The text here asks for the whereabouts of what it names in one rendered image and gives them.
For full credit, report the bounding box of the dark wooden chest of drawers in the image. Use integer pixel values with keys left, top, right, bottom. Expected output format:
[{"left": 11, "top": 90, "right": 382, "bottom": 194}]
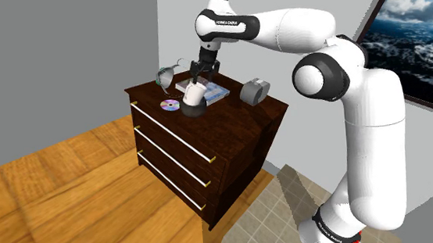
[{"left": 123, "top": 63, "right": 298, "bottom": 237}]

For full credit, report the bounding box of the framed cloudy sky picture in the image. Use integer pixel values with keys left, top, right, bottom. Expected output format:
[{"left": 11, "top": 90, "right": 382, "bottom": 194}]
[{"left": 352, "top": 0, "right": 433, "bottom": 125}]

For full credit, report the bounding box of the grey alarm clock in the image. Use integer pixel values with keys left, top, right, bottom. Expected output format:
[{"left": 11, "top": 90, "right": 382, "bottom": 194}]
[{"left": 238, "top": 77, "right": 273, "bottom": 108}]

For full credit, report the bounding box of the shiny compact disc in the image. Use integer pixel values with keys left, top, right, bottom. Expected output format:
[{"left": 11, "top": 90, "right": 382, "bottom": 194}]
[{"left": 159, "top": 98, "right": 181, "bottom": 113}]

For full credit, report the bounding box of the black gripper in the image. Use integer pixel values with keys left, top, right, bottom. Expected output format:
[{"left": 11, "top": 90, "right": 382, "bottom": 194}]
[{"left": 188, "top": 45, "right": 223, "bottom": 86}]

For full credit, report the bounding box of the blue and white book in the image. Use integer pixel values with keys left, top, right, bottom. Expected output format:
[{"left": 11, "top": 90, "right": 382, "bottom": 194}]
[{"left": 174, "top": 73, "right": 232, "bottom": 109}]

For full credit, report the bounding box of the white and black cup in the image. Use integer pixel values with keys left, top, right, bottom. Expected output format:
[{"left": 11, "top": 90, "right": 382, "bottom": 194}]
[{"left": 179, "top": 80, "right": 210, "bottom": 119}]

